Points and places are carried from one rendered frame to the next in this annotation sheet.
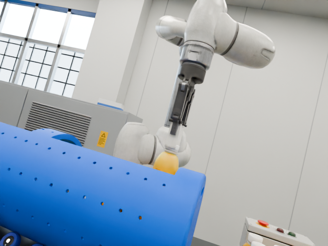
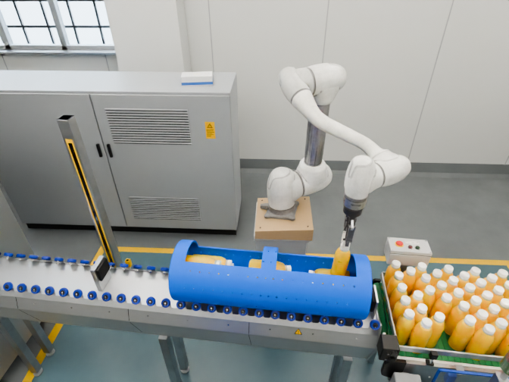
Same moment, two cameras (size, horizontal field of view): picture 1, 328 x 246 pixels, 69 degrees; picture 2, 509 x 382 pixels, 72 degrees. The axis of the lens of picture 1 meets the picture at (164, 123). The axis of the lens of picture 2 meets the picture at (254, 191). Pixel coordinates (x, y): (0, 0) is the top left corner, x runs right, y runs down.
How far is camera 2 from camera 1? 1.26 m
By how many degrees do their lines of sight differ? 40
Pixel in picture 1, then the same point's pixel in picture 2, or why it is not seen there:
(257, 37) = (398, 176)
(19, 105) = (91, 117)
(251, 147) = (373, 47)
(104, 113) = (201, 102)
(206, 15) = (363, 186)
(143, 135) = (292, 183)
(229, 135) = (344, 37)
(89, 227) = (323, 310)
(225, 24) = (376, 183)
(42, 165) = (285, 291)
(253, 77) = not seen: outside the picture
